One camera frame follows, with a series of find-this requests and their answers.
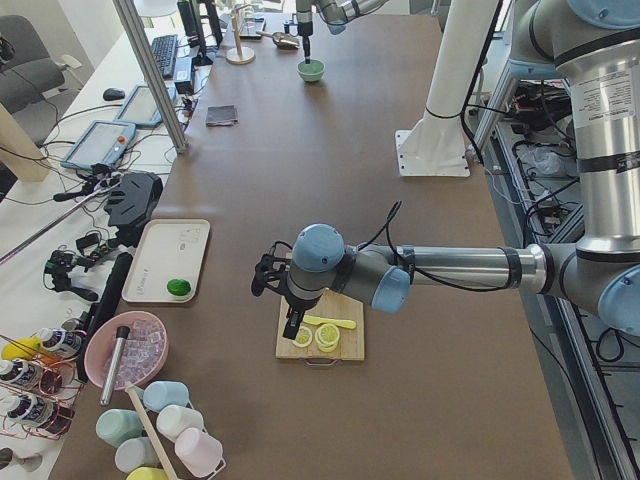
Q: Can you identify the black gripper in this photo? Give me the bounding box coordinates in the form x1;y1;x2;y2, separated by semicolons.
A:
282;285;324;340
297;21;313;63

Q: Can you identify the light green bowl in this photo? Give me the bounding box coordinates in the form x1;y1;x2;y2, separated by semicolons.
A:
297;59;325;83

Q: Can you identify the pink ice bowl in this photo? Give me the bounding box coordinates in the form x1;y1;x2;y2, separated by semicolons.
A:
84;311;169;390

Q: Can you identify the yellow plastic knife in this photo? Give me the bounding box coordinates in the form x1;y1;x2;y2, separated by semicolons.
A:
303;315;357;330

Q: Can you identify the metal scoop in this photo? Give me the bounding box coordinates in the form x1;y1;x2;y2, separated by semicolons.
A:
256;30;300;50

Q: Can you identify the lower lemon slice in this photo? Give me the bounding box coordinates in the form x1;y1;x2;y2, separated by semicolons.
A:
292;326;314;348

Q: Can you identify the upper lemon slice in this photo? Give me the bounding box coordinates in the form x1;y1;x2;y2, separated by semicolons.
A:
315;323;340;346

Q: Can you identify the bamboo cutting board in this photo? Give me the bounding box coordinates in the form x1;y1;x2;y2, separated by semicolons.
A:
275;290;365;364

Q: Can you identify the grey folded cloth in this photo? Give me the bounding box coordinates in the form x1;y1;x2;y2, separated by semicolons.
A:
205;105;238;127

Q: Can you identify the green lime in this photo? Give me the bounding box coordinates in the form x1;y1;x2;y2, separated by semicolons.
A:
166;278;192;297

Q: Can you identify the black keyboard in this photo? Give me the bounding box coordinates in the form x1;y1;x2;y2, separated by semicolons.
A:
151;35;178;79

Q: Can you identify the cream rabbit tray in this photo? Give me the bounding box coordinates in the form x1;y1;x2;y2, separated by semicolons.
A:
122;219;210;304

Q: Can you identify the light blue cup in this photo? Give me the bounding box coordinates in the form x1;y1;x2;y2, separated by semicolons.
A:
143;381;190;413

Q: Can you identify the white cup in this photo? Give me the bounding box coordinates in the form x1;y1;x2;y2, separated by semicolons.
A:
156;405;204;442

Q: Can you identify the pink cup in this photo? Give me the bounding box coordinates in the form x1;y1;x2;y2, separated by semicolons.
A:
174;428;223;478

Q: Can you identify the steel cylinder muddler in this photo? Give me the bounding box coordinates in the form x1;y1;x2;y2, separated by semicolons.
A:
99;326;130;407

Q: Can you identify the black computer mouse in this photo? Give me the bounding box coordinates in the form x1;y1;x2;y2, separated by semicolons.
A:
102;88;126;101

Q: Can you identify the green cup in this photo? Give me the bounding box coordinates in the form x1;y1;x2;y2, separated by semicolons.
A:
95;409;143;447

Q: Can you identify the blue teach pendant tablet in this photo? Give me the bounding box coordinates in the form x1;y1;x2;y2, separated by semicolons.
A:
60;121;136;171

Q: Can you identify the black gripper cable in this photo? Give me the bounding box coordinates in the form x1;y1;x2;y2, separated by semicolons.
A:
355;200;516;293

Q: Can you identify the white wire cup rack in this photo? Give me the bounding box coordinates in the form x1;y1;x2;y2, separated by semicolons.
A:
156;404;225;479

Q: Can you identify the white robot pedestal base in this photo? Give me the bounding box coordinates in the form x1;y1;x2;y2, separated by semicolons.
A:
395;0;501;177

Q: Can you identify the aluminium frame post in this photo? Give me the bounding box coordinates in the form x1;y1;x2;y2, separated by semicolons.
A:
113;0;188;154

